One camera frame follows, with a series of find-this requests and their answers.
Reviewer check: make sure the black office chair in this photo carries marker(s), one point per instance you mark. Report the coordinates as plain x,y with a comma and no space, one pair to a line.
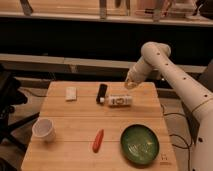
10,96

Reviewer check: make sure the white paper cup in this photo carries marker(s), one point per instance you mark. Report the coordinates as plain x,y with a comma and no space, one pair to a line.
44,130

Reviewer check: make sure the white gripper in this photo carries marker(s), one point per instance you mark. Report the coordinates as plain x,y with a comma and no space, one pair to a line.
131,82

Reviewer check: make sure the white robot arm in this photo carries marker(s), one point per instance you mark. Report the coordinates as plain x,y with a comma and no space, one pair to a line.
197,98

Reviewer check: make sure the white folded cloth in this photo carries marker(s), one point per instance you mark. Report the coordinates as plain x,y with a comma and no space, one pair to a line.
71,94

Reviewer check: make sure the green plate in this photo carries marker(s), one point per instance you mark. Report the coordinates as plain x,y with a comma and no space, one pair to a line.
139,144

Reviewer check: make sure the black rectangular bar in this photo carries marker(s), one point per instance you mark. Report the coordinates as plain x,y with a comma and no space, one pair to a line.
101,93

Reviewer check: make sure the orange carrot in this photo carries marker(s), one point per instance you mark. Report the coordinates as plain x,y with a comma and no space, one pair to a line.
97,141

